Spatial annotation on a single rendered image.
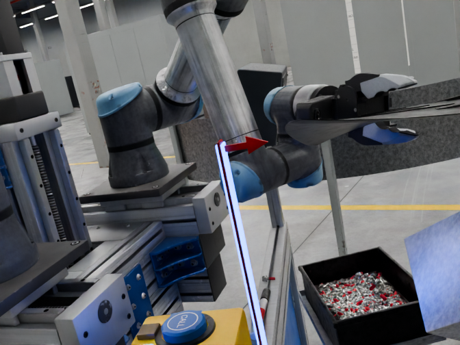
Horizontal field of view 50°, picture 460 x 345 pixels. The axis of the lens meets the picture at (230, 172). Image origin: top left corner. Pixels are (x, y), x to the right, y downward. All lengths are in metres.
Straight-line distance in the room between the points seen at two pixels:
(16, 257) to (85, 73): 6.57
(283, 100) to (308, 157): 0.12
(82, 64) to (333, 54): 3.50
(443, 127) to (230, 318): 2.29
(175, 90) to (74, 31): 6.19
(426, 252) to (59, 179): 0.75
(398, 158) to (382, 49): 4.38
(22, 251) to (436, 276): 0.60
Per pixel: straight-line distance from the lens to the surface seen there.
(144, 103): 1.20
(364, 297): 0.91
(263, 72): 1.20
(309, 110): 0.73
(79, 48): 7.35
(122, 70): 11.24
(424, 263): 0.69
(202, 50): 0.87
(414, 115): 0.58
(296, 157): 0.91
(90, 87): 7.34
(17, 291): 0.78
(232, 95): 0.86
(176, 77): 1.18
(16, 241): 0.84
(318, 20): 7.14
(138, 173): 1.19
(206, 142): 2.92
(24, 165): 1.04
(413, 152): 2.64
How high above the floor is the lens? 1.30
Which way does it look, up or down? 14 degrees down
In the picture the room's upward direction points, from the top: 12 degrees counter-clockwise
